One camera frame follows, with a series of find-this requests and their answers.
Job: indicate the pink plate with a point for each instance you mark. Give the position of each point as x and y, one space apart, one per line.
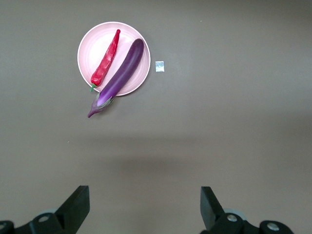
97 48

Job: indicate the purple eggplant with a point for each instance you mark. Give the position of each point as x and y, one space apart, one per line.
126 65

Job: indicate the small square sticker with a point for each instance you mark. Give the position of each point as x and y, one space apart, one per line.
160 66

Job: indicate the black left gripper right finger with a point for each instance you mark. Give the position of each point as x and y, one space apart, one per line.
212 212

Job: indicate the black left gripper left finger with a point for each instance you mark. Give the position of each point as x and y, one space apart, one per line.
73 209

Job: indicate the red chili pepper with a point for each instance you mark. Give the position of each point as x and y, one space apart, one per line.
107 58

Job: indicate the brown table cover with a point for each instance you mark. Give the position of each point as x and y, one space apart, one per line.
219 122

